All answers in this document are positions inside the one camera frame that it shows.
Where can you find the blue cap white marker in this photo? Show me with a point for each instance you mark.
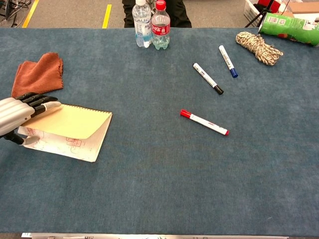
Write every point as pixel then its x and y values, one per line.
pixel 228 61

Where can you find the blue label water bottle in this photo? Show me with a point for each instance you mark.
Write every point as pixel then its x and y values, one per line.
pixel 142 27

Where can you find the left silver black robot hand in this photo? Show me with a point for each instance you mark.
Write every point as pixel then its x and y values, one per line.
pixel 15 112

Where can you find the brown cardboard box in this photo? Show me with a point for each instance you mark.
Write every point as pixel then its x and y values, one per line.
pixel 304 7

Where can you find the red cap white marker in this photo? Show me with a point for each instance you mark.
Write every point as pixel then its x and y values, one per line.
pixel 204 122

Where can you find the red box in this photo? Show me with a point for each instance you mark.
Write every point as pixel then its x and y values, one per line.
pixel 266 3

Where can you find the orange folded cloth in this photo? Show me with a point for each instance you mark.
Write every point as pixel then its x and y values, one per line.
pixel 37 74

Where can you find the black tripod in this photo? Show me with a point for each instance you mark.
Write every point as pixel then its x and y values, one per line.
pixel 260 15

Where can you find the person in black clothes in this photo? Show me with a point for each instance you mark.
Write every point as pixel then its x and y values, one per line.
pixel 179 12

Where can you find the aluminium table edge rail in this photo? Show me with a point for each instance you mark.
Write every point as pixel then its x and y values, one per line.
pixel 149 236

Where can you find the black cap white marker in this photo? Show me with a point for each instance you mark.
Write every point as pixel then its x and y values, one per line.
pixel 208 78

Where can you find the red label clear bottle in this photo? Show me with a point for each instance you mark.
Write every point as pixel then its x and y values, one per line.
pixel 160 30

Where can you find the yellow spiral notebook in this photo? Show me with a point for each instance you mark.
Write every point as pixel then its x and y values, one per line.
pixel 74 122

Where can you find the blue felt table cover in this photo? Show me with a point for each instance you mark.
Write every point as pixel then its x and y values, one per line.
pixel 159 174

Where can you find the white plastic basket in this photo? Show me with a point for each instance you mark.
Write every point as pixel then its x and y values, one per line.
pixel 250 12

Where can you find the green chip can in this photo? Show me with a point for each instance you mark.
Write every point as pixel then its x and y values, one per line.
pixel 289 27

